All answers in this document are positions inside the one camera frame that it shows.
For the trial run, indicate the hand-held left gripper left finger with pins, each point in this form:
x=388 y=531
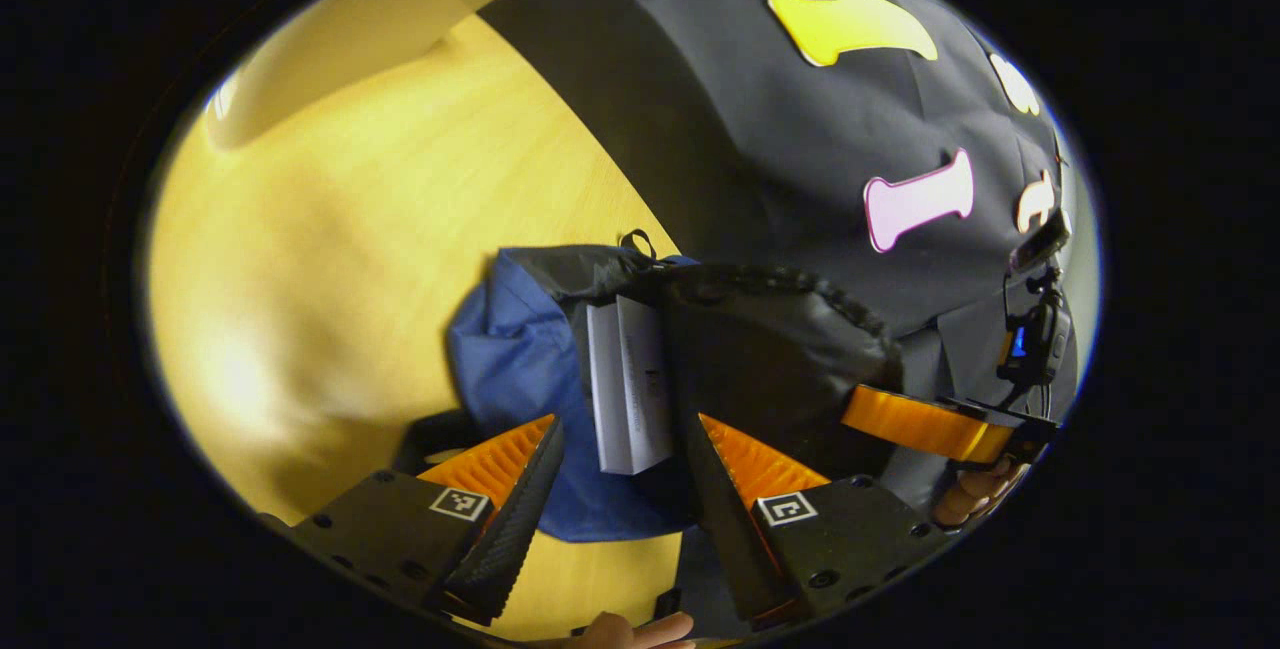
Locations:
x=520 y=529

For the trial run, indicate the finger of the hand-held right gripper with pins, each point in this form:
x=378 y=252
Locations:
x=920 y=424

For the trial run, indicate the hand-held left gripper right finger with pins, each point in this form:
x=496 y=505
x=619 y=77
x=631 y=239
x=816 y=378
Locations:
x=715 y=529

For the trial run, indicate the white cover book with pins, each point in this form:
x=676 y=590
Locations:
x=635 y=389

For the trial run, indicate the blue schoolbag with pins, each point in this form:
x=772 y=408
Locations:
x=520 y=359

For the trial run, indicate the black backdrop cloth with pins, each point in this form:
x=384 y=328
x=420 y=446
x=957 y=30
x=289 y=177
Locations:
x=780 y=159

